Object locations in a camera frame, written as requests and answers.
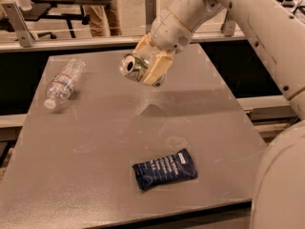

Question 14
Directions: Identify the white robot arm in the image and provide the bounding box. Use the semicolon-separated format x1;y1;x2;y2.
135;0;305;229

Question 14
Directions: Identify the metal glass bracket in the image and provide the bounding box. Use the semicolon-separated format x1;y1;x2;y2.
145;0;156;32
220;12;236;36
2;2;33;48

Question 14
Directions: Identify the dark blue snack packet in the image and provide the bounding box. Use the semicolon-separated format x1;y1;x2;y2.
132;149;197;191

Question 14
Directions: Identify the clear plastic water bottle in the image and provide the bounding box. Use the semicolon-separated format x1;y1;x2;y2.
44;57;86;109

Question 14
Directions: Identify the person in tan trousers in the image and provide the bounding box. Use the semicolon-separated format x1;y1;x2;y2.
84;0;122;37

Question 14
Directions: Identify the metal barrier rail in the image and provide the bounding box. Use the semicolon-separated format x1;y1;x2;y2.
0;31;246;53

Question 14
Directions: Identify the right metal glass bracket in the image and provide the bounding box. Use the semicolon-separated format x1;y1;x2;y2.
220;12;236;36

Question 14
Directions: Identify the left metal glass bracket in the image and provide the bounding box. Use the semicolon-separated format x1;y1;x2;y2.
2;2;33;48

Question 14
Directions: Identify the middle metal glass bracket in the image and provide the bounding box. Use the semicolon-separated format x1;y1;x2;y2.
145;0;156;32

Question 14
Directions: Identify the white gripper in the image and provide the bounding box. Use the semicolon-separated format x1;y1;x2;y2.
133;10;193;85

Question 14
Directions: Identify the black background table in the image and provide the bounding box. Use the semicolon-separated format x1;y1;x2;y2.
31;0;114;38

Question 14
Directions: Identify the white green 7up can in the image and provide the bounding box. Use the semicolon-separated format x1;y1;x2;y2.
119;52;166;87

